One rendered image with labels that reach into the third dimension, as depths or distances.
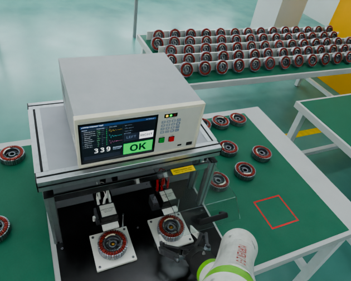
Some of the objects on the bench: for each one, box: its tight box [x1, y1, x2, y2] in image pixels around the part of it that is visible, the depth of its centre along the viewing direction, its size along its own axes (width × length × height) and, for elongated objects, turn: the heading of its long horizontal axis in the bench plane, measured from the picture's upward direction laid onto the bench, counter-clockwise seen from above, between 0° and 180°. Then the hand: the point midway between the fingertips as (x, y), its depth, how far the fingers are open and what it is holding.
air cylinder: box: [149, 194, 161, 211], centre depth 136 cm, size 5×8×6 cm
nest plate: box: [89, 226, 137, 273], centre depth 119 cm, size 15×15×1 cm
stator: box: [98, 230, 128, 260], centre depth 117 cm, size 11×11×4 cm
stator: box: [233, 162, 256, 181], centre depth 162 cm, size 11×11×4 cm
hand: (176, 233), depth 121 cm, fingers open, 13 cm apart
